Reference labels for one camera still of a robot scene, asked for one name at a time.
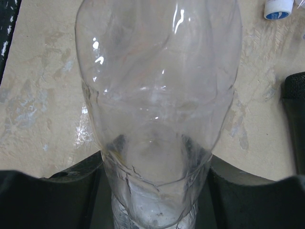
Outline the black microphone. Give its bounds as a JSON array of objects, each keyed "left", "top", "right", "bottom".
[{"left": 282, "top": 72, "right": 305, "bottom": 175}]

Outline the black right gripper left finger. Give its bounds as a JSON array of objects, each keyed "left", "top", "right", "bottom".
[{"left": 0, "top": 152, "right": 114, "bottom": 229}]

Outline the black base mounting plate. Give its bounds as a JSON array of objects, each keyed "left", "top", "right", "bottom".
[{"left": 0, "top": 0, "right": 21, "bottom": 81}]

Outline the clear bottle blue cap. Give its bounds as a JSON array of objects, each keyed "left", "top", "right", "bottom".
[
  {"left": 75, "top": 0, "right": 242, "bottom": 229},
  {"left": 264, "top": 0, "right": 305, "bottom": 21}
]

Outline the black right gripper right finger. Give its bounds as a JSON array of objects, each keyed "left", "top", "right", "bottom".
[{"left": 197, "top": 156, "right": 305, "bottom": 229}]

